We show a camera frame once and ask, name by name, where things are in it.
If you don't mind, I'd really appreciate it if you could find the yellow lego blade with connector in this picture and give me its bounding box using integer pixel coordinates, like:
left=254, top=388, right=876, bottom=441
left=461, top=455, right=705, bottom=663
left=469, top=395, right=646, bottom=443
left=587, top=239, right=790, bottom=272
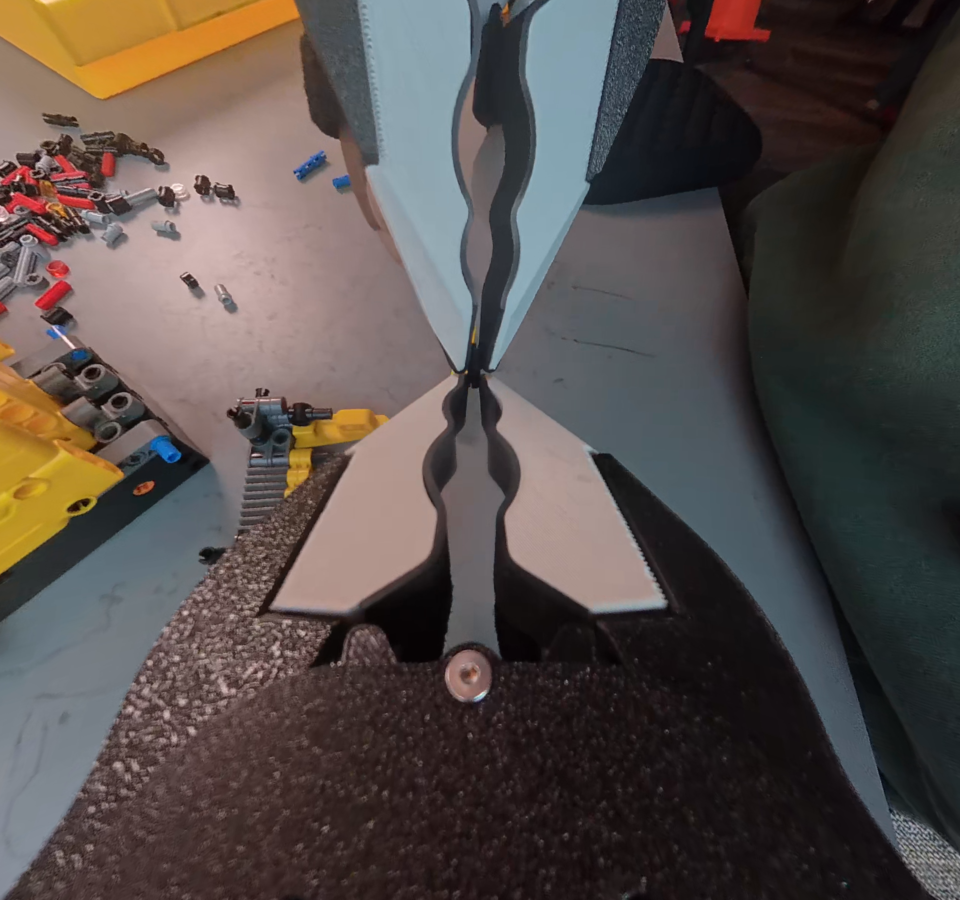
left=227, top=387, right=391, bottom=453

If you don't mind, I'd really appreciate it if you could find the person's right hand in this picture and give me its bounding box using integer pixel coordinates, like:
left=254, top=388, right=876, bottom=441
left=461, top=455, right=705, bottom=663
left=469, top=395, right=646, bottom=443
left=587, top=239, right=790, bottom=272
left=339, top=133, right=410, bottom=265

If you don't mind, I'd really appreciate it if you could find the pile of small lego pins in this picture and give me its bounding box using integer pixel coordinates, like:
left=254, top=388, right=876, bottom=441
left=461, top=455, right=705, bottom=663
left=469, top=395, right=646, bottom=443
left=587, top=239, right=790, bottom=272
left=0, top=112, right=241, bottom=339

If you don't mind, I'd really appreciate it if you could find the yellow plastic bin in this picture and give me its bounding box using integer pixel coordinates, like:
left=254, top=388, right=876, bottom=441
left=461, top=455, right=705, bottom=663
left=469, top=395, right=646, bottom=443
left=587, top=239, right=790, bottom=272
left=0, top=0, right=301, bottom=101

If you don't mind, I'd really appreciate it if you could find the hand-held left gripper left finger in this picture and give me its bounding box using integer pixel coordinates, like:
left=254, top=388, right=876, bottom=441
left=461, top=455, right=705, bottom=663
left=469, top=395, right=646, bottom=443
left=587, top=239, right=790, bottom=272
left=268, top=375, right=465, bottom=650

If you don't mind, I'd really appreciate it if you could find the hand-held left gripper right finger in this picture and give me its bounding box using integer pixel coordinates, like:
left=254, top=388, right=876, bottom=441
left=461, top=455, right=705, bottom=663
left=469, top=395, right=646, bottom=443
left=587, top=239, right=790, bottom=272
left=483, top=377, right=669, bottom=650

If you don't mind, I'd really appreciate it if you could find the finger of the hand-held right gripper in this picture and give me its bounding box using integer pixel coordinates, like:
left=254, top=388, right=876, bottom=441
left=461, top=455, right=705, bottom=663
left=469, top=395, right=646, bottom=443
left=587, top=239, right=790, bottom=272
left=348, top=0, right=483, bottom=374
left=482, top=0, right=622, bottom=375

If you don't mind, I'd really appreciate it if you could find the person's green sweater torso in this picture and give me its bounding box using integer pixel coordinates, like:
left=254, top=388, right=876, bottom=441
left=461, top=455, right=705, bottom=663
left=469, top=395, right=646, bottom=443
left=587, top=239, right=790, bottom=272
left=738, top=75, right=960, bottom=834

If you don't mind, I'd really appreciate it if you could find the yellow black lego robot model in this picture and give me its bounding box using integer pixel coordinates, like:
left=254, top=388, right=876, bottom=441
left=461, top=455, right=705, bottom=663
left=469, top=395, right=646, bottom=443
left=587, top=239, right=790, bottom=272
left=0, top=341, right=211, bottom=620

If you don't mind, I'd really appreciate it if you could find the yellow lego beam with holes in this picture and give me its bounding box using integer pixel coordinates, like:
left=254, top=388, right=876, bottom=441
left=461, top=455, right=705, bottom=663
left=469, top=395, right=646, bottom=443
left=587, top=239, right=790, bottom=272
left=452, top=326, right=490, bottom=378

